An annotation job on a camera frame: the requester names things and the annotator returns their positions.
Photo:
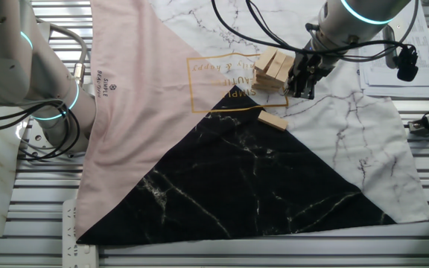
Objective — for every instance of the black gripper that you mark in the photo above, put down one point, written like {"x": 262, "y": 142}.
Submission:
{"x": 309, "y": 69}

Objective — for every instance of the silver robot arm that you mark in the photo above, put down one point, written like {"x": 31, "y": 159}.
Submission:
{"x": 6, "y": 56}

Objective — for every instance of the stacked wooden jenga blocks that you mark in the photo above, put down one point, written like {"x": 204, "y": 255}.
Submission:
{"x": 266, "y": 83}

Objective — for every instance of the pink black marble tablecloth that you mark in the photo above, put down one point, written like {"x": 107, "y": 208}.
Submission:
{"x": 237, "y": 167}

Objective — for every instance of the black foam microphone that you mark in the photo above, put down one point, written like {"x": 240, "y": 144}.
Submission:
{"x": 407, "y": 67}

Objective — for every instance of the printed paper stack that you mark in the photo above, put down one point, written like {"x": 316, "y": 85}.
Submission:
{"x": 419, "y": 78}

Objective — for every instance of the white power strip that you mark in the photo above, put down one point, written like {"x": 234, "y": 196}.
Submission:
{"x": 80, "y": 257}

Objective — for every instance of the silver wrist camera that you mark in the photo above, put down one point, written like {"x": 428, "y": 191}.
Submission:
{"x": 389, "y": 48}

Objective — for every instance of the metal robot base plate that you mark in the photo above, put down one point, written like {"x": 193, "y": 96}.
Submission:
{"x": 37, "y": 138}

